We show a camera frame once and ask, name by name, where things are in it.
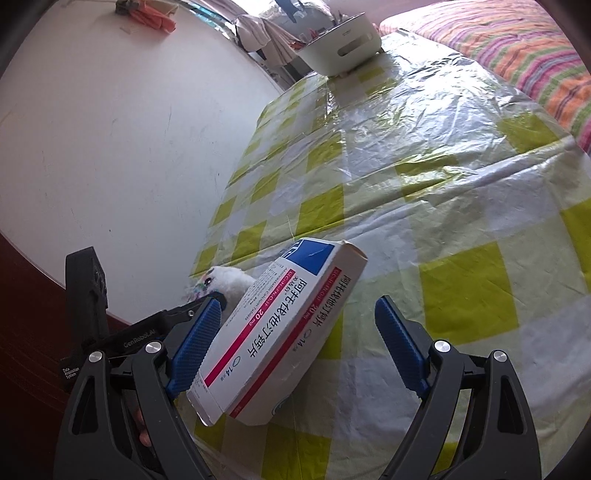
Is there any orange cloth on wall hook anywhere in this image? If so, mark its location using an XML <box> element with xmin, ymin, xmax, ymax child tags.
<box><xmin>115</xmin><ymin>0</ymin><xmax>177</xmax><ymax>34</ymax></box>

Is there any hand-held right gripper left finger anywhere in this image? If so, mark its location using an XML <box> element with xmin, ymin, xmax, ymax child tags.
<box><xmin>54</xmin><ymin>296</ymin><xmax>223</xmax><ymax>480</ymax></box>

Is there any beige striped curtain tied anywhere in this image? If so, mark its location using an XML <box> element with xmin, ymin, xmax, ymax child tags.
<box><xmin>185</xmin><ymin>0</ymin><xmax>301</xmax><ymax>70</ymax></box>

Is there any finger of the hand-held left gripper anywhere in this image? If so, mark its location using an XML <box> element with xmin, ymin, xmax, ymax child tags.
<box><xmin>178</xmin><ymin>293</ymin><xmax>228</xmax><ymax>326</ymax></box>

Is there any white fluffy item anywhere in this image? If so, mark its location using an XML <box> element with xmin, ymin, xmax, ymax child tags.
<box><xmin>185</xmin><ymin>265</ymin><xmax>257</xmax><ymax>305</ymax></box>

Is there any white plastic storage basket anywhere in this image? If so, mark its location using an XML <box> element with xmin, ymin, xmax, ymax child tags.
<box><xmin>295</xmin><ymin>13</ymin><xmax>383</xmax><ymax>78</ymax></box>

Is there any white red medicine box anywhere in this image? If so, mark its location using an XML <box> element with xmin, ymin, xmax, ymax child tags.
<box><xmin>186</xmin><ymin>237</ymin><xmax>369</xmax><ymax>428</ymax></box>

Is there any white appliance with lace cover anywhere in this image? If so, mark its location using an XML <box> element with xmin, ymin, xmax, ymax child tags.
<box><xmin>268</xmin><ymin>0</ymin><xmax>340</xmax><ymax>33</ymax></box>

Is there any striped bed cover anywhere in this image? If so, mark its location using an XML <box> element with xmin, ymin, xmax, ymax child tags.
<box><xmin>379</xmin><ymin>0</ymin><xmax>591</xmax><ymax>153</ymax></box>

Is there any dark red wooden door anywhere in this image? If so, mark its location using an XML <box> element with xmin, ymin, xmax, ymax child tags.
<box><xmin>0</xmin><ymin>231</ymin><xmax>121</xmax><ymax>480</ymax></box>

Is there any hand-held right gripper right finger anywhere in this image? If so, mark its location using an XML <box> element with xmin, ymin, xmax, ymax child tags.
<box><xmin>374</xmin><ymin>295</ymin><xmax>542</xmax><ymax>480</ymax></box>

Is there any person's left hand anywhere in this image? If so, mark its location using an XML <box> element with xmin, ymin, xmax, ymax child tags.
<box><xmin>131</xmin><ymin>396</ymin><xmax>153</xmax><ymax>435</ymax></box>

